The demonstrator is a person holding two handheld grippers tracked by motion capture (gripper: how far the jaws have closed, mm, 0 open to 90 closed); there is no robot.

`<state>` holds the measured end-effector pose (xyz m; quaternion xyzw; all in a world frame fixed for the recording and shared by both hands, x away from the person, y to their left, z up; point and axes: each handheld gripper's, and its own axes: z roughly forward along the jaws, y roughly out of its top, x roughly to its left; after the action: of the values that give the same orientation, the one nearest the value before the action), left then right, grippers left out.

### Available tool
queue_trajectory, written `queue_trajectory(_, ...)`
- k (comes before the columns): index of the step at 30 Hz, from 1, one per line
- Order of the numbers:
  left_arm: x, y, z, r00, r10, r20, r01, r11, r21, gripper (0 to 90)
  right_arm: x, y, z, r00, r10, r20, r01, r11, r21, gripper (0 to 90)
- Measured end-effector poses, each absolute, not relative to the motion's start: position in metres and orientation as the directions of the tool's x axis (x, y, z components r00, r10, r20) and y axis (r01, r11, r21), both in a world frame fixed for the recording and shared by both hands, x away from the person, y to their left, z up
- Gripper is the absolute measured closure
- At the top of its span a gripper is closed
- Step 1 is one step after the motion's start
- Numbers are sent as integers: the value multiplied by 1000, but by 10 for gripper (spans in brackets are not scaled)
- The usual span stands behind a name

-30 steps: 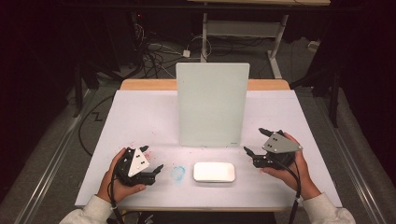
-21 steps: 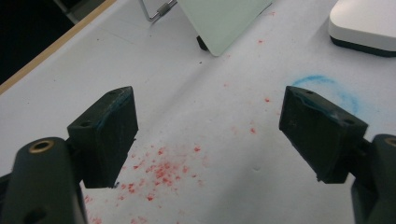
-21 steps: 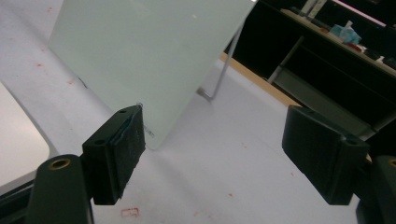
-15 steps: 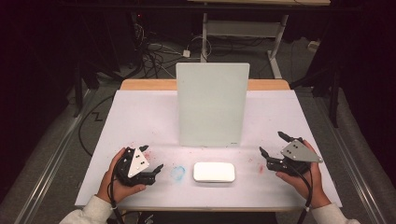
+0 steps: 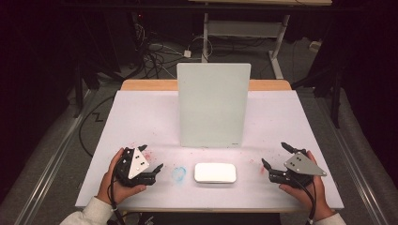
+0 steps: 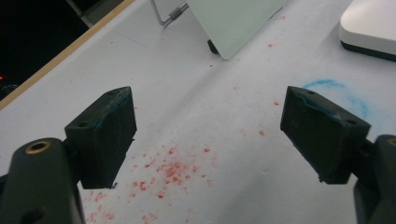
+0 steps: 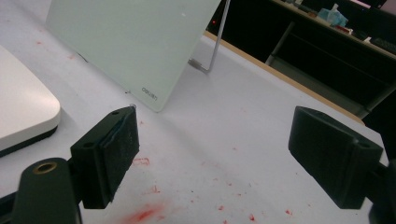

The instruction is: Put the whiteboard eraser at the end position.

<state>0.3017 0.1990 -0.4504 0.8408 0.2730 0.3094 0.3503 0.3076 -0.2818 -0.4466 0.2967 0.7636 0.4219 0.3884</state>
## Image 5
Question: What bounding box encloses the left hand-held gripper black cable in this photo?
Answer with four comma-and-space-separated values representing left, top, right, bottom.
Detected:
107, 160, 127, 225

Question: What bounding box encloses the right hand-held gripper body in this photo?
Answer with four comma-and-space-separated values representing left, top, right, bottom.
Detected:
268, 151, 329, 189

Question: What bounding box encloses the tangle of floor cables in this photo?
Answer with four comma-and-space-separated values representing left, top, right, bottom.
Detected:
132, 22, 206, 80

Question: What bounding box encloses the black stand leg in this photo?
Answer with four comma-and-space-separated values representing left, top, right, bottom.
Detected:
72, 60, 84, 119
330, 69, 343, 129

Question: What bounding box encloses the hand-held gripper black cable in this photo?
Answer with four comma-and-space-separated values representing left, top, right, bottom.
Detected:
292, 177, 317, 225
107, 160, 127, 225

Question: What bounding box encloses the white whiteboard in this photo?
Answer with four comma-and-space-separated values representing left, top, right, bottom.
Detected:
176, 62, 253, 149

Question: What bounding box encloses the white power strip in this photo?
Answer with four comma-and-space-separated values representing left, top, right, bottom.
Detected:
309, 39, 323, 53

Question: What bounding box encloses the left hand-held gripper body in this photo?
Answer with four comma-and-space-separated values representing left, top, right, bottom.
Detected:
114, 146, 158, 188

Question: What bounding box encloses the long black floor cable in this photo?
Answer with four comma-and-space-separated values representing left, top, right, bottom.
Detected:
78, 95, 115, 158

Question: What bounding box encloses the white rounded whiteboard eraser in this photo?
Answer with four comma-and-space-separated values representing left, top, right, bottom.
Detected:
193, 162, 237, 185

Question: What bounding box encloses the person's right hand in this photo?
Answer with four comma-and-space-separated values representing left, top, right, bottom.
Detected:
279, 150, 336, 222

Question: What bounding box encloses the aluminium floor rail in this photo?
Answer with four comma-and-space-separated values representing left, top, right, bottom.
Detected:
16, 89, 97, 225
314, 96, 393, 225

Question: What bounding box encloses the person's left hand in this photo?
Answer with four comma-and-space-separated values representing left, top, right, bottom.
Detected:
95, 147, 147, 206

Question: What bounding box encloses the white paper table cover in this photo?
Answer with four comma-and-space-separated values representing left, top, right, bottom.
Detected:
75, 90, 344, 210

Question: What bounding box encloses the white metal desk frame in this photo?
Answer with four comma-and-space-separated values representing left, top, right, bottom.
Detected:
201, 12, 291, 80

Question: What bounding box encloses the right hand-held gripper black cable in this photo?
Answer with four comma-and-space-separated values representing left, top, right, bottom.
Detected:
292, 177, 317, 225

